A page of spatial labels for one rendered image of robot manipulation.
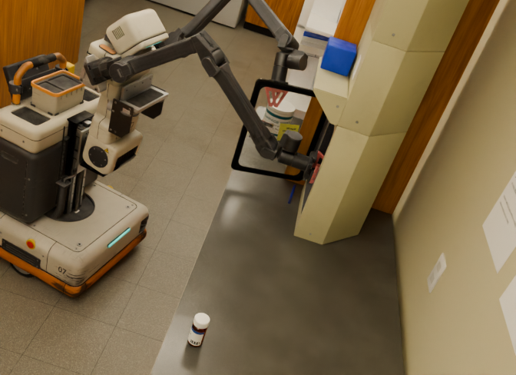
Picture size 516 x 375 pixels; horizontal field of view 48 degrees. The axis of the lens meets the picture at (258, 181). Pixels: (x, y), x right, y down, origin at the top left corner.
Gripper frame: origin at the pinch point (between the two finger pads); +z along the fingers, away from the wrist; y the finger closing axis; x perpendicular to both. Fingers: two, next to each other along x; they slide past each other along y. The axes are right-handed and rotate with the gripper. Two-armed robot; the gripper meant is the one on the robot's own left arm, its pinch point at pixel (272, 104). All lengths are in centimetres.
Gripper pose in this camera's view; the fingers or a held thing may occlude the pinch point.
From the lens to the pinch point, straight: 227.5
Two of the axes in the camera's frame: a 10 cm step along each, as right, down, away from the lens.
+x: -9.6, -1.7, -2.1
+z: -2.0, 9.7, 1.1
